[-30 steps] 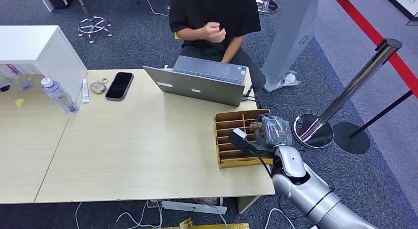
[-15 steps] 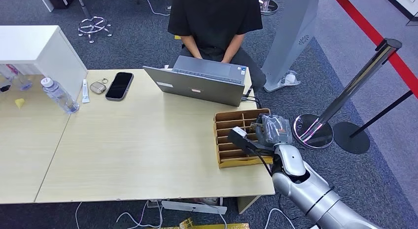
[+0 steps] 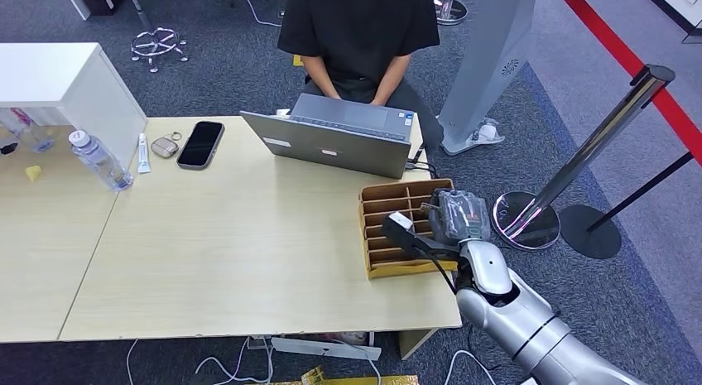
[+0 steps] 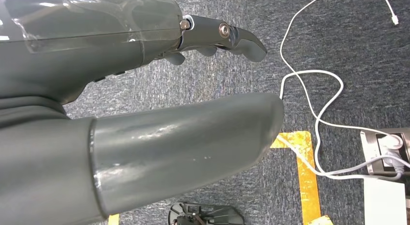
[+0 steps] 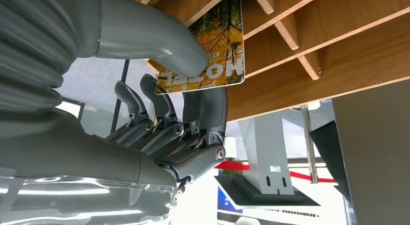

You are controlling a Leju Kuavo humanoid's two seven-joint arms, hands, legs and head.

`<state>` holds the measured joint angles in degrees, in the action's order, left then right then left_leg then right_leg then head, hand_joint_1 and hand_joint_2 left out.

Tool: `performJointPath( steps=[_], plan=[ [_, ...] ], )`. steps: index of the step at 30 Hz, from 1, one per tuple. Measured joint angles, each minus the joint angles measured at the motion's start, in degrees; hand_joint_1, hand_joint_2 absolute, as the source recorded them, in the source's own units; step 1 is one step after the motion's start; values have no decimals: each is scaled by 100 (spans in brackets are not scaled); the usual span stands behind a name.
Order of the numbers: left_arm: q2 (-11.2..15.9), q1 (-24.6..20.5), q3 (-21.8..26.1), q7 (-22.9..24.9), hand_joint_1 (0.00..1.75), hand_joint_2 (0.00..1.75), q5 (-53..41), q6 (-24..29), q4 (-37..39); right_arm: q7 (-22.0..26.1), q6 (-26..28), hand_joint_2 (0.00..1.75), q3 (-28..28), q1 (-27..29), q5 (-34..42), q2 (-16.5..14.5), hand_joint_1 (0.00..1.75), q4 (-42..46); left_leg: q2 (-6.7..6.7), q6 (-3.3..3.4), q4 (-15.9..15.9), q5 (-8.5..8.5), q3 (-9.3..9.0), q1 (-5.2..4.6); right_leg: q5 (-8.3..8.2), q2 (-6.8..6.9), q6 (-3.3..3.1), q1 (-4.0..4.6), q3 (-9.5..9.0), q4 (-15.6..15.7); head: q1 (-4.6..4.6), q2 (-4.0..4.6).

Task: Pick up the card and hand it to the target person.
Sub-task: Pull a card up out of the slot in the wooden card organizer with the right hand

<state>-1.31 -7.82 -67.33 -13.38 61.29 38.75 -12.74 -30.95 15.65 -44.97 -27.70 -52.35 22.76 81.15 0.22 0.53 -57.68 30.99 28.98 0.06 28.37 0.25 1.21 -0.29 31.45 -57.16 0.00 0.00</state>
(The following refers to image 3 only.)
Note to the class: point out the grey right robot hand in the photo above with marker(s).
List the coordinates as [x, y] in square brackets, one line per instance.
[458, 218]

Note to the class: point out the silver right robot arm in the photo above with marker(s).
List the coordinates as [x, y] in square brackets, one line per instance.
[526, 322]

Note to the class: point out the person's left forearm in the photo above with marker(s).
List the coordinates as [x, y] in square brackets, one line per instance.
[390, 81]

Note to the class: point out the person's right forearm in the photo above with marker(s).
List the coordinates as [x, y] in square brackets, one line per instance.
[321, 78]

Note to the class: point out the wooden card organizer box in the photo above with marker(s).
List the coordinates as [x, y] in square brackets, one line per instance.
[392, 256]

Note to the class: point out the person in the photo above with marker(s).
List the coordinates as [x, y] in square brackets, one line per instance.
[359, 31]

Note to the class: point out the grey laptop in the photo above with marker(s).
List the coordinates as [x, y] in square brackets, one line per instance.
[329, 144]

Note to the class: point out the grey kiosk stand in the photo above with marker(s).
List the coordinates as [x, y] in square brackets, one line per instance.
[488, 70]

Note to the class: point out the white power strip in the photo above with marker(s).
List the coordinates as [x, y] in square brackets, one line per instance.
[323, 348]

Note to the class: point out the gold foil sheet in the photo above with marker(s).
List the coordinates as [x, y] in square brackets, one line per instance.
[351, 380]

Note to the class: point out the chrome stanchion base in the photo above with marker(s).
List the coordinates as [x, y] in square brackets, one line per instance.
[452, 9]

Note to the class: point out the red barrier belt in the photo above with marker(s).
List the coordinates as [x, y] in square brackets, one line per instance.
[630, 61]

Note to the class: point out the black smartphone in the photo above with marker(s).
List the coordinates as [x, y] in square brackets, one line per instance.
[200, 144]

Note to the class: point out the white cabinet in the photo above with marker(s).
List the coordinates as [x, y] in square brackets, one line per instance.
[683, 7]

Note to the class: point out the small white tube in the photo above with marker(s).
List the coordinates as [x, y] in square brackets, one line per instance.
[143, 155]

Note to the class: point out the chrome chair base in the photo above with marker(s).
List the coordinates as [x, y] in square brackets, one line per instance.
[158, 44]

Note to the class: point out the clear plastic water bottle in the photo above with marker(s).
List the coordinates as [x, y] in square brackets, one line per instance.
[99, 161]

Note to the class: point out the white shelf box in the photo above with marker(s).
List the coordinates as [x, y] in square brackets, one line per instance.
[82, 92]

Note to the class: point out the small yellow object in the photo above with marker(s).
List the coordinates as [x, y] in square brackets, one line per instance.
[33, 173]

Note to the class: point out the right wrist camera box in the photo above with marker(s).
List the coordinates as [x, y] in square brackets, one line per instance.
[406, 237]

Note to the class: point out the black stanchion post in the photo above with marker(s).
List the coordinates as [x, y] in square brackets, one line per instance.
[592, 231]

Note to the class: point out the chrome stanchion post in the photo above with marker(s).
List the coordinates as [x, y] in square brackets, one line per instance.
[592, 144]

